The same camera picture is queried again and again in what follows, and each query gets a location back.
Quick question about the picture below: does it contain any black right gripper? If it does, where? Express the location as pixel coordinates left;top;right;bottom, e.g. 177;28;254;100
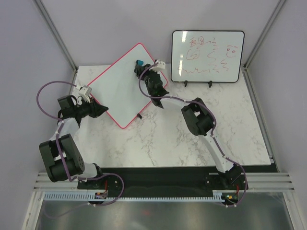
136;64;158;96

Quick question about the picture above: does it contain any blue whiteboard eraser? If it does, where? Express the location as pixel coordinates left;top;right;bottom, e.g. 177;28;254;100
136;60;143;66

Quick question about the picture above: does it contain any pink framed whiteboard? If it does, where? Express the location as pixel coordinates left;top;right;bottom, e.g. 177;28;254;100
88;43;154;129

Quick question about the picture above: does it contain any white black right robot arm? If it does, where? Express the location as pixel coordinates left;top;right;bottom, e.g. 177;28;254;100
134;60;247;189

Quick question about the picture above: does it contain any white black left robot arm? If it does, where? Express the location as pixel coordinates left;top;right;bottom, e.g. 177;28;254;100
39;95;108;189

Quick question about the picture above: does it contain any black framed whiteboard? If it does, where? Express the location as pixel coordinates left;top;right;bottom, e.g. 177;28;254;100
171;30;245;83

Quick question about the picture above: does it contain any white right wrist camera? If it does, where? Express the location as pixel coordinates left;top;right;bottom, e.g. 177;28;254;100
151;60;166;72

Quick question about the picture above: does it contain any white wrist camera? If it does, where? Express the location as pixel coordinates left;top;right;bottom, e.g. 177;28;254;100
76;85;92;102
151;60;166;72

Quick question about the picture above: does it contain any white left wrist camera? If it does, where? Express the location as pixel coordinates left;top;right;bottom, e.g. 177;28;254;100
76;85;92;102

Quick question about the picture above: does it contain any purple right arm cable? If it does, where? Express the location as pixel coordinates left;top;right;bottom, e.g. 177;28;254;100
139;63;248;208

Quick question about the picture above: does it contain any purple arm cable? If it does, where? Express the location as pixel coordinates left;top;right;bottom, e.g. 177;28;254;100
139;63;248;208
35;80;125;207

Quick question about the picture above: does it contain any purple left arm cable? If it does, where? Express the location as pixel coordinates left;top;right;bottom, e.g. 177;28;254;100
35;80;125;207

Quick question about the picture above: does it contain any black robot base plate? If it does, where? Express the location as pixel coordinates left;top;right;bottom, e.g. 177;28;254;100
77;166;248;198

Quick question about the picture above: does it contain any white slotted cable duct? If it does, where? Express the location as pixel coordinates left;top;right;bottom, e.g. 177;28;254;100
44;191;224;202

